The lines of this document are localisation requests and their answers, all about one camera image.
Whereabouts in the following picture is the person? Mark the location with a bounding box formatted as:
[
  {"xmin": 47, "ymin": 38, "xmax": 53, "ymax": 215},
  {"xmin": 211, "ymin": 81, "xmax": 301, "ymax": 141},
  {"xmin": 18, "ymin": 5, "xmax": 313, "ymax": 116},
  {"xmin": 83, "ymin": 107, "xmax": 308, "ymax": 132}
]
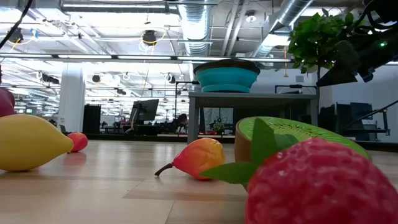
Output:
[{"xmin": 176, "ymin": 113, "xmax": 190, "ymax": 134}]

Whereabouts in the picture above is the silver ventilation duct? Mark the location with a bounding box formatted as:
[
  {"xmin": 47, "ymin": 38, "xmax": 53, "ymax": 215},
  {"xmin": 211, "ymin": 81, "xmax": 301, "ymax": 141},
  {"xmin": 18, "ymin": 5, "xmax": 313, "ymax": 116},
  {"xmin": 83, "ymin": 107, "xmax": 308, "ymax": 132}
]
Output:
[
  {"xmin": 178, "ymin": 0, "xmax": 215, "ymax": 57},
  {"xmin": 251, "ymin": 0, "xmax": 315, "ymax": 58}
]

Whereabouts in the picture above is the pink dragon fruit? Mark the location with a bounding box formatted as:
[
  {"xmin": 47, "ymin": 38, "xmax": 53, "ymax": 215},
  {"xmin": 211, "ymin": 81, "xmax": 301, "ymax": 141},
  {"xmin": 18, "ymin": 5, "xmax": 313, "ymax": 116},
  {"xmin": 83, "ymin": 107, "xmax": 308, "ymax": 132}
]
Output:
[{"xmin": 0, "ymin": 88, "xmax": 16, "ymax": 118}]

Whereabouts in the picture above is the white building column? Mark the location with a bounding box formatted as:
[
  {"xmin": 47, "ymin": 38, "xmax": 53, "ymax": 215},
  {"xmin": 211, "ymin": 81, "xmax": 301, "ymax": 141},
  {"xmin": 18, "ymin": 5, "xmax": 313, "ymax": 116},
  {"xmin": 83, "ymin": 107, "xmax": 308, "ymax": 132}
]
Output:
[{"xmin": 58, "ymin": 63, "xmax": 86, "ymax": 133}]

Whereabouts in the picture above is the green kiwi half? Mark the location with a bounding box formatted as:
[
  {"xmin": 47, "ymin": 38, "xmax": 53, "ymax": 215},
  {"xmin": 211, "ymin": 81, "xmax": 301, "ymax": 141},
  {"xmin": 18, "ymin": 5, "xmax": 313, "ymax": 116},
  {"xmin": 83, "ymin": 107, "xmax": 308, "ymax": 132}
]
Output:
[{"xmin": 234, "ymin": 116, "xmax": 373, "ymax": 164}]

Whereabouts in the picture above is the small orange pear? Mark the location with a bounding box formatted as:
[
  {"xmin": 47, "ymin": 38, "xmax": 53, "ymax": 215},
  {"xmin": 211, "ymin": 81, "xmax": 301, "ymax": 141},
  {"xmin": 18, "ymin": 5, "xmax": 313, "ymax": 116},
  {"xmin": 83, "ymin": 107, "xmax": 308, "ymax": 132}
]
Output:
[{"xmin": 154, "ymin": 137, "xmax": 226, "ymax": 181}]

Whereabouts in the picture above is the dark computer monitor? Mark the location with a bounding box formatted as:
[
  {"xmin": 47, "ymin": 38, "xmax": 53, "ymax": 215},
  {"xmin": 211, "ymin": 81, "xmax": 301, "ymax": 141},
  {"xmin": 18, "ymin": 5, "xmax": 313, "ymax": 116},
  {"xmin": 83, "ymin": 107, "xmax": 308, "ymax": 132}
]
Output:
[{"xmin": 350, "ymin": 102, "xmax": 374, "ymax": 121}]

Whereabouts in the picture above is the grey perforated metal shelf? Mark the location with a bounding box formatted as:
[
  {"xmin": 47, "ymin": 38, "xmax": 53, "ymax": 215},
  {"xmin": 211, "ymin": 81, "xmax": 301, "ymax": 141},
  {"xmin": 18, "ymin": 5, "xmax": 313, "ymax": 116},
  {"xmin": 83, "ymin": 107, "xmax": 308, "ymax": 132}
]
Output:
[{"xmin": 187, "ymin": 91, "xmax": 320, "ymax": 144}]

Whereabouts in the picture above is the small orange peach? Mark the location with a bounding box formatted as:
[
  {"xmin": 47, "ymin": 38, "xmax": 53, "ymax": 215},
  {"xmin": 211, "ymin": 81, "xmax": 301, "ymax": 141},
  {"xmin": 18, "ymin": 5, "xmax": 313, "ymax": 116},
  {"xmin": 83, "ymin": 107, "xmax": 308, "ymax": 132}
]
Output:
[{"xmin": 67, "ymin": 132, "xmax": 89, "ymax": 154}]

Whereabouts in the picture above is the yellow hanging cord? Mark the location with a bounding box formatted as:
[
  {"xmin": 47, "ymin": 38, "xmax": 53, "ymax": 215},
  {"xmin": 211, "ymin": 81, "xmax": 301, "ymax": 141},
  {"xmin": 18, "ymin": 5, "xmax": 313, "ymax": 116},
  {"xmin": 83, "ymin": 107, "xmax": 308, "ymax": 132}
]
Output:
[{"xmin": 283, "ymin": 46, "xmax": 289, "ymax": 78}]

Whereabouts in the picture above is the yellow lemon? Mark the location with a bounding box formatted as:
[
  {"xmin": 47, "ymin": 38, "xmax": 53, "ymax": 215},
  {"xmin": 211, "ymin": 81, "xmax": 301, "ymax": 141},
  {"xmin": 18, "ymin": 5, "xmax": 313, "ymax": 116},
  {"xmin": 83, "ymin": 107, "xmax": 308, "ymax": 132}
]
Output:
[{"xmin": 0, "ymin": 114, "xmax": 75, "ymax": 173}]

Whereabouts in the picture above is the black desk monitor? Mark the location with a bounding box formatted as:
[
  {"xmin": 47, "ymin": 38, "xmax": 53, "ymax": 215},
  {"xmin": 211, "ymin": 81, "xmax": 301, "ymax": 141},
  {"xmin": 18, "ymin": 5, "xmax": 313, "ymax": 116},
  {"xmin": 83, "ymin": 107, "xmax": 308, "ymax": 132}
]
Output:
[{"xmin": 129, "ymin": 98, "xmax": 160, "ymax": 125}]

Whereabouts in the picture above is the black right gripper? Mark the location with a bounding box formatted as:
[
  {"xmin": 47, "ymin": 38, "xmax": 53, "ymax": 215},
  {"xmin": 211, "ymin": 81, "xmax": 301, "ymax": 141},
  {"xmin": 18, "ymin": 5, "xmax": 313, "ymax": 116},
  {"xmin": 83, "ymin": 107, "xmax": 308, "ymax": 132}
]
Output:
[{"xmin": 316, "ymin": 40, "xmax": 374, "ymax": 87}]

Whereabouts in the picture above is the black overhead camera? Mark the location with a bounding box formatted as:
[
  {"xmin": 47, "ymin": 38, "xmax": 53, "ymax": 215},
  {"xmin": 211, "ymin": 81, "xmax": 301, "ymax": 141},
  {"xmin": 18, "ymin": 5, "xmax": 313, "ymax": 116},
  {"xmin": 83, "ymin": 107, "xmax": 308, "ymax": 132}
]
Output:
[{"xmin": 142, "ymin": 29, "xmax": 158, "ymax": 47}]

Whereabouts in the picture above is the black cabinet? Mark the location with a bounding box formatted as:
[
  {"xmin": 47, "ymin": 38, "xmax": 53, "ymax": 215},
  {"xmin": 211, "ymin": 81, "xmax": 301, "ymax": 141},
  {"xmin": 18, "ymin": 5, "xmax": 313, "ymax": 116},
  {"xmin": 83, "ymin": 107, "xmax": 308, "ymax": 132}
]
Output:
[{"xmin": 82, "ymin": 104, "xmax": 102, "ymax": 134}]

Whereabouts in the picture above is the red plastic strawberry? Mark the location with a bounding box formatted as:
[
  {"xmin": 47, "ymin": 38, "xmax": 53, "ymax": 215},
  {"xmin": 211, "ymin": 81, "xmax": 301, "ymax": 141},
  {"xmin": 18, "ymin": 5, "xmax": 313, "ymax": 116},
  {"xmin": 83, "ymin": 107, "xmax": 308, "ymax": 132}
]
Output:
[{"xmin": 200, "ymin": 117, "xmax": 398, "ymax": 224}]

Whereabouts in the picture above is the green plant in black pot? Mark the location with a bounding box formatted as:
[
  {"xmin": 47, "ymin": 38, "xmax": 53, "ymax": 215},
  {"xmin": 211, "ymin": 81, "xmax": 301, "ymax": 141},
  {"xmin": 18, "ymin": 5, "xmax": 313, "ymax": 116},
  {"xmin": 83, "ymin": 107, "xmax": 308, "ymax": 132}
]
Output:
[{"xmin": 287, "ymin": 7, "xmax": 355, "ymax": 94}]

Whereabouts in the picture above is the long horizontal light bar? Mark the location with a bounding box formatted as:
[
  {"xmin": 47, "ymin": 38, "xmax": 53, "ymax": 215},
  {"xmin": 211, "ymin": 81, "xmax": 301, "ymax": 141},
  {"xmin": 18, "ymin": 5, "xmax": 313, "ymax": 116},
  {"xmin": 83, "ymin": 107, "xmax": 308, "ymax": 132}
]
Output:
[{"xmin": 0, "ymin": 53, "xmax": 295, "ymax": 63}]

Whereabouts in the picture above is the blue collapsible colander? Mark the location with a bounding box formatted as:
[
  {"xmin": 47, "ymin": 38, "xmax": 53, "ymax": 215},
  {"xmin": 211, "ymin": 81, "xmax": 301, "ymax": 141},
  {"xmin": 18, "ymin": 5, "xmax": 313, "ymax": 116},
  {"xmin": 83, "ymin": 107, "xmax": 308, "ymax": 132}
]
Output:
[{"xmin": 193, "ymin": 58, "xmax": 261, "ymax": 93}]

